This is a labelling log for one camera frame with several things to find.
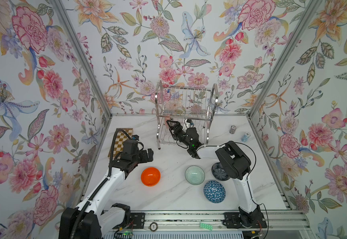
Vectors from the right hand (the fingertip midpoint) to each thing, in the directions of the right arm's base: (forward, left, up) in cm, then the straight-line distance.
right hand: (166, 123), depth 91 cm
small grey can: (+9, -46, -16) cm, 50 cm away
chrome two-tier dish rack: (+29, -8, -10) cm, 32 cm away
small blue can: (+2, -53, -15) cm, 55 cm away
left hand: (-17, +9, -5) cm, 20 cm away
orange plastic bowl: (-28, +8, -15) cm, 32 cm away
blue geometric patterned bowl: (-34, -28, -18) cm, 47 cm away
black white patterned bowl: (-3, -1, +2) cm, 4 cm away
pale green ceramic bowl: (-25, -18, -17) cm, 35 cm away
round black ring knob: (-51, +4, -18) cm, 54 cm away
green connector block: (-50, -21, -17) cm, 57 cm away
